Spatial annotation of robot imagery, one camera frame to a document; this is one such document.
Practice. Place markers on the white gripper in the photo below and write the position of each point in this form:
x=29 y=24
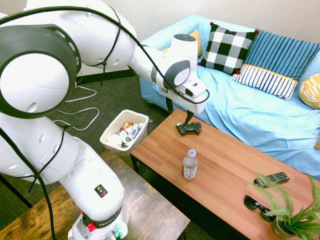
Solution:
x=197 y=106

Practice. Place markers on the clear plastic water bottle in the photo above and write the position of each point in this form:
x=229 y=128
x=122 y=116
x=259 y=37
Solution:
x=189 y=167

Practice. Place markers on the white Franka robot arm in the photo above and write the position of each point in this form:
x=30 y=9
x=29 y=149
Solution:
x=37 y=82

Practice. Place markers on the white trash bin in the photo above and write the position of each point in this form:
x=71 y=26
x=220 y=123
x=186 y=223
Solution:
x=140 y=140

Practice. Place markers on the discarded blue label bottle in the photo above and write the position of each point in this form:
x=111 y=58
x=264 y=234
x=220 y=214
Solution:
x=134 y=130

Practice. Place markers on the black game controller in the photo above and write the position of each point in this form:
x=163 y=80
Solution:
x=190 y=128

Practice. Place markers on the light blue sofa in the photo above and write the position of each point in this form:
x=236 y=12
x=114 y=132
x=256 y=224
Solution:
x=237 y=112

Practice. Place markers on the discarded drink can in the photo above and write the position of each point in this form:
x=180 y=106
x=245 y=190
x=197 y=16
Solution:
x=128 y=139

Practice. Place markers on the wooden coffee table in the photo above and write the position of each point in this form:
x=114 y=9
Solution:
x=225 y=162

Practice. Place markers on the crumpled white paper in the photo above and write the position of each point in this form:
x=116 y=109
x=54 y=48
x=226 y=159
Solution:
x=116 y=140

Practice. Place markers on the mustard yellow pillow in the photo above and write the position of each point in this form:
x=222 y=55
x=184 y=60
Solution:
x=318 y=143
x=197 y=40

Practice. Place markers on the black white checkered pillow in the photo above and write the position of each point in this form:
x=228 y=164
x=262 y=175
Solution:
x=225 y=47

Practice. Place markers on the rustic dark wood table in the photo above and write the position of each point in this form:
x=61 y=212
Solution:
x=150 y=207

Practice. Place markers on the blue striped pillow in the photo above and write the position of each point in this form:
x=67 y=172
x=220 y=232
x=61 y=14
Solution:
x=275 y=55

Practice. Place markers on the black sunglasses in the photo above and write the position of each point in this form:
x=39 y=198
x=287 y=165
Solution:
x=251 y=203

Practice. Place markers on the black TV remote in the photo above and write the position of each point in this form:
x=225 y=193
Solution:
x=275 y=178

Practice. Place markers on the yellow patterned bolster pillow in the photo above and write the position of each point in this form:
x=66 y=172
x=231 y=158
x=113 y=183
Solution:
x=311 y=91

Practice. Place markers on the green fern plant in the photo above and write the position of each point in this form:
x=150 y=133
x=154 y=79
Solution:
x=285 y=212

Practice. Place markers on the green plant pot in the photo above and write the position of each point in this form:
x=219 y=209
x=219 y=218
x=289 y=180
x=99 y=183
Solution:
x=277 y=228

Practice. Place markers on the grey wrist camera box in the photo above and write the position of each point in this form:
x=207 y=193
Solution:
x=193 y=87

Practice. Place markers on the black camera stand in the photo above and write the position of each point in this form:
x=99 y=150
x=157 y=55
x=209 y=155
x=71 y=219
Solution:
x=17 y=192

